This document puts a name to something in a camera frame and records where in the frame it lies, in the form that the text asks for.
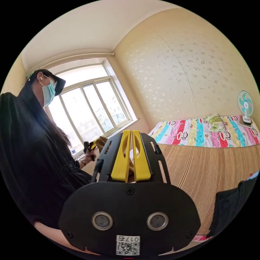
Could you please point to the green patterned pillow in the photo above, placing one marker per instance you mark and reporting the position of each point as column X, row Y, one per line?
column 215, row 121

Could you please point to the window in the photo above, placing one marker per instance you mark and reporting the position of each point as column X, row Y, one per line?
column 91, row 105

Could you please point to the yellow thermal shirt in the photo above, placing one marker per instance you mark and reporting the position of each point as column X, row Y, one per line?
column 102, row 143

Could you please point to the person's left hand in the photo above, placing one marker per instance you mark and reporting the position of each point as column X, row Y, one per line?
column 89, row 157

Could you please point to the bed with mat and striped sheet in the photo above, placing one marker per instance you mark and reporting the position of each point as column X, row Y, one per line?
column 203, row 172

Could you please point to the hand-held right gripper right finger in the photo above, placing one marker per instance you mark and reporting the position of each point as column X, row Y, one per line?
column 141, row 164

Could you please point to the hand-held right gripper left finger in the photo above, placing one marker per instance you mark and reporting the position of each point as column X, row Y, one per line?
column 119, row 162

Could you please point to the person's body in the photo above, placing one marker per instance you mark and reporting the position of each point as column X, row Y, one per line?
column 30, row 152

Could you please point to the person's left forearm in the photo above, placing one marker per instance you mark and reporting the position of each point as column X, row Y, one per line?
column 81, row 163

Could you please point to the teal table fan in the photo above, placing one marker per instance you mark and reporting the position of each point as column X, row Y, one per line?
column 245, row 105

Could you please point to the person's right forearm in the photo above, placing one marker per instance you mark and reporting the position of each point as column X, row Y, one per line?
column 52, row 235

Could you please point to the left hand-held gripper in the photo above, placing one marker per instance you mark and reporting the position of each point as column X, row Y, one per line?
column 86, row 146

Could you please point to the pile of clothes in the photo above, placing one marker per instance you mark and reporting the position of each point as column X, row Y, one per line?
column 229, row 207

